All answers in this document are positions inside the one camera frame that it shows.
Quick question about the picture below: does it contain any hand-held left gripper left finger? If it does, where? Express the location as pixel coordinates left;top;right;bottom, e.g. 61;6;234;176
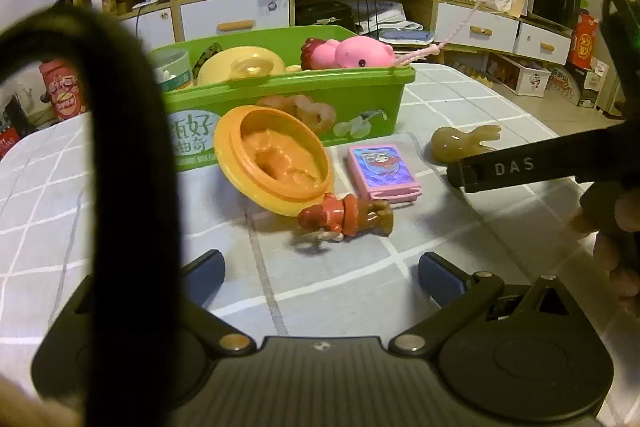
177;249;256;354

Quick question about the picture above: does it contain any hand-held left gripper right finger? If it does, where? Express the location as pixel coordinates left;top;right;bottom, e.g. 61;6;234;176
389;252;588;353

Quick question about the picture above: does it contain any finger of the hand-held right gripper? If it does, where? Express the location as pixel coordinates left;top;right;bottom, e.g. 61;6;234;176
446;122;640;194

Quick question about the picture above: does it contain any translucent beige rabbit toy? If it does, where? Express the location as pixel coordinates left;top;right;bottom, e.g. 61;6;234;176
431;125;501;164

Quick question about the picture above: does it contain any green plastic bin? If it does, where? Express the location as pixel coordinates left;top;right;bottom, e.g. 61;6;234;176
147;26;417;172

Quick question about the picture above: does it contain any pink soft toy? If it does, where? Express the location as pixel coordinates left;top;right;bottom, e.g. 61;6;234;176
300;38;401;70

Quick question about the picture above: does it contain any person's right hand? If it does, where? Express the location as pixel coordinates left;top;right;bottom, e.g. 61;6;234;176
594;192;640;311

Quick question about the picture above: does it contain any red printed box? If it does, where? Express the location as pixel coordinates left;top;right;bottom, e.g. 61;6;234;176
569;13;600;70

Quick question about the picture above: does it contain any white printed storage box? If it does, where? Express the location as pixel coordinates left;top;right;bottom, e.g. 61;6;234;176
487;53;551;96

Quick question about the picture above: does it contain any brown toy figurine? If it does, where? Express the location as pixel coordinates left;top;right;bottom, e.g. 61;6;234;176
296;193;395;244

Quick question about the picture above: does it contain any pink card box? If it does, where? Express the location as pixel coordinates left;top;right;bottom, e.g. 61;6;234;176
347;143;423;204

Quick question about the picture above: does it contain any orange plastic bowl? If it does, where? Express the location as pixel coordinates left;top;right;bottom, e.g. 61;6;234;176
214;105;335;219

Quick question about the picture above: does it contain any folded clothes pile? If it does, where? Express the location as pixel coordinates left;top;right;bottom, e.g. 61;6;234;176
357;0;436;45

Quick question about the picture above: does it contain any round cotton swab container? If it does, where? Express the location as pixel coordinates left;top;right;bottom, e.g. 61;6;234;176
150;48;193;92

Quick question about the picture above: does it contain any red snack canister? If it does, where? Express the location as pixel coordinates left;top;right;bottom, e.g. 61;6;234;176
40;59;91;122

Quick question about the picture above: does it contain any black case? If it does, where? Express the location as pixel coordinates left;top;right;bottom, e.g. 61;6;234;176
295;1;355;28

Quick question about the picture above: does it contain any white drawer wooden handle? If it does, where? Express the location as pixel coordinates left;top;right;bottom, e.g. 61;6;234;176
515;24;572;66
435;3;520;52
120;9;176;52
180;0;292;42

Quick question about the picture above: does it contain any black strap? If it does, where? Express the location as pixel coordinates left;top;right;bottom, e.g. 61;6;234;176
0;4;188;427

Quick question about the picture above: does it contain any pink beaded strap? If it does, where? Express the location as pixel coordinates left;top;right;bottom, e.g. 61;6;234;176
395;0;493;68

